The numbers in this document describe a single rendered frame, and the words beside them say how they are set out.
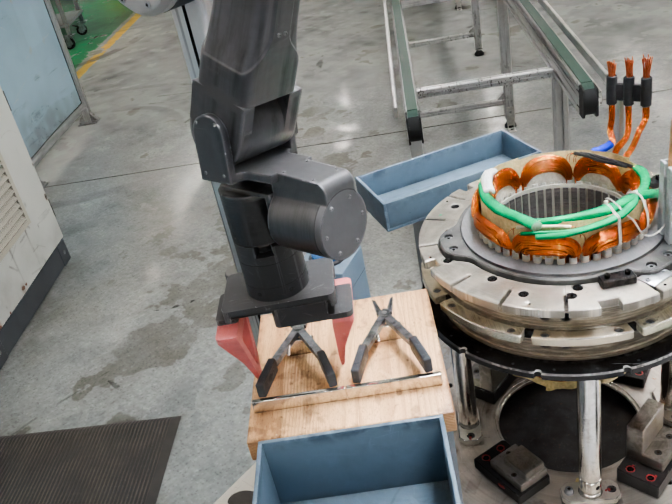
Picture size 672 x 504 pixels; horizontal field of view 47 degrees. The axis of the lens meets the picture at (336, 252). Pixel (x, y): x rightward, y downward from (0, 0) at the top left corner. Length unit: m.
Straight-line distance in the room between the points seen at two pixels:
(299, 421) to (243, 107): 0.30
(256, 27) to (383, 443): 0.38
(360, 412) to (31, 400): 2.19
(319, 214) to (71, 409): 2.18
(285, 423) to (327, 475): 0.06
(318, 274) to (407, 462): 0.19
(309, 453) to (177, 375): 1.94
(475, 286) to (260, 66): 0.34
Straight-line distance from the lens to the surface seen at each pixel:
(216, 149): 0.61
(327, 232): 0.58
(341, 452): 0.72
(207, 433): 2.38
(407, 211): 1.06
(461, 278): 0.81
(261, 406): 0.74
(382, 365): 0.76
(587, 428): 0.89
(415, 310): 0.82
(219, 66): 0.59
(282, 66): 0.60
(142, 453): 2.39
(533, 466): 0.96
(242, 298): 0.69
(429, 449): 0.72
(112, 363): 2.82
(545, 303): 0.77
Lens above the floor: 1.55
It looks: 30 degrees down
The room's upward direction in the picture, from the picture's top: 12 degrees counter-clockwise
